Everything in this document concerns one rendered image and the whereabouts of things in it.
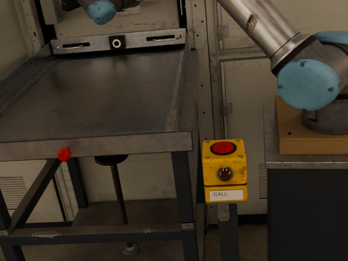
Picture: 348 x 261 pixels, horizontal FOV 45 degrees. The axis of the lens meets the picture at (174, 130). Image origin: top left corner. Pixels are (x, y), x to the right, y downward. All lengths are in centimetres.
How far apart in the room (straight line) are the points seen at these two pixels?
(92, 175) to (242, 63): 84
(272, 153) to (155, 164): 87
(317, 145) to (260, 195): 89
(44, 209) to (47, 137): 105
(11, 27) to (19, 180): 72
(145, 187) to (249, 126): 55
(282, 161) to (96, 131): 46
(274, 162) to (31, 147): 60
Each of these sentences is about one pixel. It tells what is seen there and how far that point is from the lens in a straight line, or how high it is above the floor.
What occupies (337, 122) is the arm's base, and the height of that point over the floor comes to 82.
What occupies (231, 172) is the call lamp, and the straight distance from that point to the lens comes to 76.
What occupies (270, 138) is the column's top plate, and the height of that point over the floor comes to 75.
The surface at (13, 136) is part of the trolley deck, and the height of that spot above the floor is 85.
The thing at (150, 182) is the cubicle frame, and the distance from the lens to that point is 190.
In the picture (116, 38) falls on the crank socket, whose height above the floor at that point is 91.
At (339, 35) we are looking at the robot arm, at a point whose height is 103.
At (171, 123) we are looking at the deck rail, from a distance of 102.
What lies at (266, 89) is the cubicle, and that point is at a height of 67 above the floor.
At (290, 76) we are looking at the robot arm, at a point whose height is 98.
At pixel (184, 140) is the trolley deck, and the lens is 100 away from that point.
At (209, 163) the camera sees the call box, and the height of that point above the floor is 89.
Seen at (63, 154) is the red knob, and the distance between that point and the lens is 103.
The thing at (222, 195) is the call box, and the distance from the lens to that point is 80.
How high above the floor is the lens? 129
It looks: 27 degrees down
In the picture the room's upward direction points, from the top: 7 degrees counter-clockwise
